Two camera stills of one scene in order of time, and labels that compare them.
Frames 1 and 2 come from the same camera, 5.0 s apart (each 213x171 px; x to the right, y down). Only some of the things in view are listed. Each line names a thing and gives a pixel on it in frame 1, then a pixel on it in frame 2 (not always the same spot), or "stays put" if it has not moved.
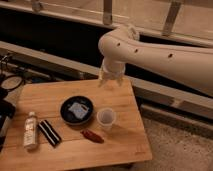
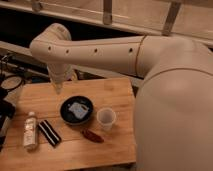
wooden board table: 74,124 stays put
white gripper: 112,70 → 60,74
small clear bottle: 30,131 stays put
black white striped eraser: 50,134 stays put
